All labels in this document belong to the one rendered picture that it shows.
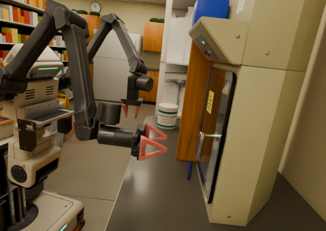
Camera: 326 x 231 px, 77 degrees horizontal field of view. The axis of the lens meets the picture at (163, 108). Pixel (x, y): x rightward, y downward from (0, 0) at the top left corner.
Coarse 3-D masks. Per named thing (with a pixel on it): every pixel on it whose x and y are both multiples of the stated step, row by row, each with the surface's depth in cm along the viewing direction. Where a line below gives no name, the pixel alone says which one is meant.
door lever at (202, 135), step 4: (200, 132) 60; (204, 132) 60; (216, 132) 60; (200, 136) 60; (204, 136) 60; (208, 136) 60; (212, 136) 60; (216, 136) 59; (200, 140) 60; (200, 144) 61; (200, 148) 61; (196, 152) 62; (200, 152) 61; (196, 156) 62; (200, 156) 62
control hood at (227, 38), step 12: (204, 24) 48; (216, 24) 48; (228, 24) 48; (240, 24) 48; (192, 36) 75; (204, 36) 56; (216, 36) 49; (228, 36) 49; (240, 36) 48; (216, 48) 53; (228, 48) 49; (240, 48) 49; (216, 60) 64; (228, 60) 50; (240, 60) 50
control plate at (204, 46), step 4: (200, 36) 60; (196, 40) 71; (200, 40) 65; (204, 40) 59; (200, 44) 70; (204, 44) 63; (208, 44) 58; (200, 48) 75; (204, 48) 68; (208, 48) 62; (212, 52) 61; (208, 56) 72; (212, 56) 65; (216, 56) 59
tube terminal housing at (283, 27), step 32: (256, 0) 46; (288, 0) 46; (320, 0) 54; (256, 32) 48; (288, 32) 48; (224, 64) 65; (256, 64) 50; (288, 64) 50; (256, 96) 52; (288, 96) 57; (256, 128) 54; (288, 128) 67; (224, 160) 57; (256, 160) 57; (224, 192) 59; (256, 192) 61
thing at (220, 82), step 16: (224, 80) 59; (208, 96) 79; (224, 96) 57; (208, 112) 75; (224, 112) 56; (208, 128) 72; (224, 128) 55; (208, 144) 70; (208, 160) 67; (208, 176) 65; (208, 192) 63
